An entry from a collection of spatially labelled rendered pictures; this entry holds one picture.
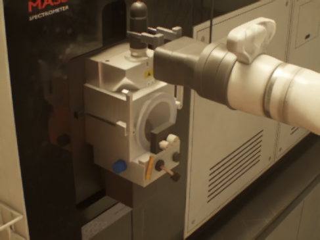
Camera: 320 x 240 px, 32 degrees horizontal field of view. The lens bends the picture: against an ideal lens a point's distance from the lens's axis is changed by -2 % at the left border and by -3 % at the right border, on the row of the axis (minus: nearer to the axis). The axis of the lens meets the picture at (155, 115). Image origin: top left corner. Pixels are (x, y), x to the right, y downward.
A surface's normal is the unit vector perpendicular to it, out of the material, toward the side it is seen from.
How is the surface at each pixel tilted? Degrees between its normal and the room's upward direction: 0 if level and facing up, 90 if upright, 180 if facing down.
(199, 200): 90
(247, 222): 0
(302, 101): 70
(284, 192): 0
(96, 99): 90
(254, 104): 102
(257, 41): 96
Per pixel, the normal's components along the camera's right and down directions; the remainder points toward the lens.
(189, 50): 0.06, -0.87
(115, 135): -0.63, 0.35
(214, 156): 0.78, 0.29
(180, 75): -0.33, 0.43
